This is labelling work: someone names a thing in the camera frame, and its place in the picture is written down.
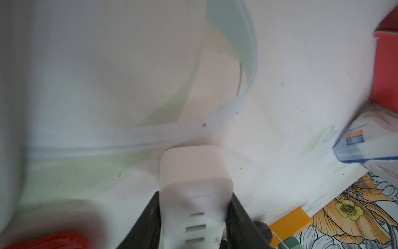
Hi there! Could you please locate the white power strip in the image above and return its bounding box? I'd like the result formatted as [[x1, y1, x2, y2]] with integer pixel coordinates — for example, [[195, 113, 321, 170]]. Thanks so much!
[[159, 145, 234, 249]]

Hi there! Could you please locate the orange power strip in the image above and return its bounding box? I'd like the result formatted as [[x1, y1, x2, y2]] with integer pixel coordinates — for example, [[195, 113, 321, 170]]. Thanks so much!
[[270, 207, 313, 248]]

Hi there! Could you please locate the grey power strip cable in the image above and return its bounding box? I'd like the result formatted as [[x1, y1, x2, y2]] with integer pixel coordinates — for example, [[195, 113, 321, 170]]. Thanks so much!
[[0, 0, 32, 234]]

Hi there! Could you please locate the blue white packet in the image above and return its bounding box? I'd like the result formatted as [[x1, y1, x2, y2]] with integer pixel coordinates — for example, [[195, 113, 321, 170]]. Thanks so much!
[[332, 101, 398, 187]]

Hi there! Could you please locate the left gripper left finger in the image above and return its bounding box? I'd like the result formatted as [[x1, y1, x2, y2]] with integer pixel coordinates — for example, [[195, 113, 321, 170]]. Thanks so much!
[[117, 192, 162, 249]]

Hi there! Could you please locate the red electric shaver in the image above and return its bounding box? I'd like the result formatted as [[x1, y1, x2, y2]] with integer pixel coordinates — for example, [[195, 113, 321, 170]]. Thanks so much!
[[5, 232, 94, 249]]

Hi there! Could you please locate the red cardboard box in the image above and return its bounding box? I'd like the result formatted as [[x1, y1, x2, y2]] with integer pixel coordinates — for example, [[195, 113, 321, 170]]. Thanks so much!
[[370, 7, 398, 112]]

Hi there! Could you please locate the green adapter on orange strip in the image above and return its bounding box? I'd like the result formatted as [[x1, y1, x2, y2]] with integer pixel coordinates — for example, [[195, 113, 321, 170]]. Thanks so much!
[[278, 237, 303, 249]]

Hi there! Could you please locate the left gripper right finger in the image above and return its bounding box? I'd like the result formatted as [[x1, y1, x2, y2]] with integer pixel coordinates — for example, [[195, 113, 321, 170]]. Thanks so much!
[[225, 195, 271, 249]]

